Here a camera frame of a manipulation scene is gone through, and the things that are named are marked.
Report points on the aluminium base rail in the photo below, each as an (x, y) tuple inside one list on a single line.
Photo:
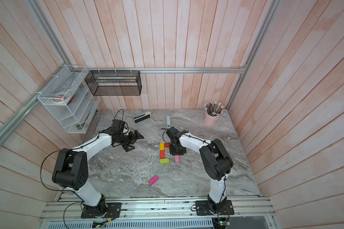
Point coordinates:
[(67, 209)]

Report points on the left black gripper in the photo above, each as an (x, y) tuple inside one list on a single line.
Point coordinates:
[(133, 140)]

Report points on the tape roll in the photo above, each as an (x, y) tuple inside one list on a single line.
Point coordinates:
[(61, 98)]

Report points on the black stapler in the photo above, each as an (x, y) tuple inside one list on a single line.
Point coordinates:
[(141, 116)]

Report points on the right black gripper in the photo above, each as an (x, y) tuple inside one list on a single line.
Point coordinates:
[(171, 151)]

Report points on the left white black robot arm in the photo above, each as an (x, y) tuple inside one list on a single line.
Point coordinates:
[(71, 168)]

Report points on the pink pencil cup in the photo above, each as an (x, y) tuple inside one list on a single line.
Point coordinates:
[(210, 120)]

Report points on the magenta block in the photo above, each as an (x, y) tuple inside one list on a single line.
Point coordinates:
[(153, 180)]

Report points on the bundle of pencils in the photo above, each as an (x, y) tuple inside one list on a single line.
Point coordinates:
[(213, 108)]

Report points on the white wire shelf rack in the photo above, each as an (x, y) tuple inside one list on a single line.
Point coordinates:
[(69, 100)]

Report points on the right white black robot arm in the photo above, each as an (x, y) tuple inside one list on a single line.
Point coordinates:
[(217, 164)]

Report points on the lime green block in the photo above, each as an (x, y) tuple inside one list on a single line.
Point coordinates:
[(164, 161)]

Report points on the black mesh basket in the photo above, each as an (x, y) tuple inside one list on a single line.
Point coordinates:
[(114, 82)]

